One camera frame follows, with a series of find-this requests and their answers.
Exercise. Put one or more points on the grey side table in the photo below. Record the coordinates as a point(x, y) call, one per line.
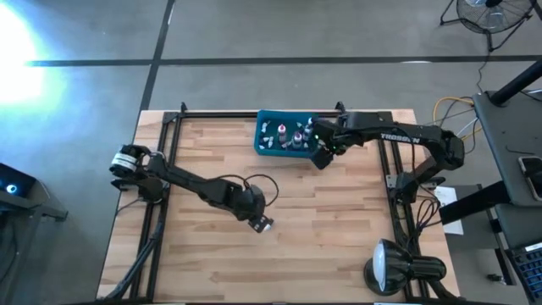
point(504, 127)

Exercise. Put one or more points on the black floor fan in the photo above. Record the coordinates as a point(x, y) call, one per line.
point(495, 21)

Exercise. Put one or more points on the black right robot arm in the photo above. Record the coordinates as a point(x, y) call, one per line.
point(398, 135)

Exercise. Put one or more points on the small red food coloring bottle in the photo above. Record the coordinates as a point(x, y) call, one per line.
point(264, 125)

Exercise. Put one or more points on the black stand beam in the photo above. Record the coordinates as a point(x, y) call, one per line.
point(470, 207)

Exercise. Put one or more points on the small black food coloring bottle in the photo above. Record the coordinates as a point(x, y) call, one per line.
point(267, 139)
point(267, 228)
point(288, 145)

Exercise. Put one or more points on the small black floor object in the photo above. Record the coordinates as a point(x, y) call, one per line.
point(493, 278)

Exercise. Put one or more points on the black desk lamp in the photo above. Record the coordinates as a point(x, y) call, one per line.
point(402, 264)

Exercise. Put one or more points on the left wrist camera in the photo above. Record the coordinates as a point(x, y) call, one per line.
point(258, 223)

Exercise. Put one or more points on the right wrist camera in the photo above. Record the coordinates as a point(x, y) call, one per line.
point(322, 159)

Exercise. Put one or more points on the white paper sheet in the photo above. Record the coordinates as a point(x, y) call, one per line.
point(449, 197)

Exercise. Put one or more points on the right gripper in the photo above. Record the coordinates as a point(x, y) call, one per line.
point(332, 133)

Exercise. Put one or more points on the large red food coloring bottle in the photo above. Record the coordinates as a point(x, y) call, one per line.
point(281, 132)

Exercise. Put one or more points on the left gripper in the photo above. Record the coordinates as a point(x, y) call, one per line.
point(250, 203)

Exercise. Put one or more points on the black metal table frame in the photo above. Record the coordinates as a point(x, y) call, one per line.
point(220, 114)

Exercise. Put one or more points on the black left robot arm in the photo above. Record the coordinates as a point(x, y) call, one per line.
point(190, 184)

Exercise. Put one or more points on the black box with blue light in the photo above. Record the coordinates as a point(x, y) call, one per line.
point(12, 182)

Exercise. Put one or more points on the purple food coloring bottle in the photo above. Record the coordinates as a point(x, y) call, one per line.
point(297, 139)

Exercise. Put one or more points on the black hex key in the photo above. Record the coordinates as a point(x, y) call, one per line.
point(518, 151)

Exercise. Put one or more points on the teal plastic bin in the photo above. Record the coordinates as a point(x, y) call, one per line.
point(274, 116)

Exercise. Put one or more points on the black stand pole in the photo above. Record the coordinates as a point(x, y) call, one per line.
point(514, 82)

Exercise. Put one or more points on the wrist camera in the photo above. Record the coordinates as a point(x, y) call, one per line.
point(258, 223)
point(322, 159)

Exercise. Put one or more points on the black keyboard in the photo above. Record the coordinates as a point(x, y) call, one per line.
point(529, 267)

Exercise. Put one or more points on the smartphone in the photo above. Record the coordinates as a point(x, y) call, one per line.
point(532, 173)

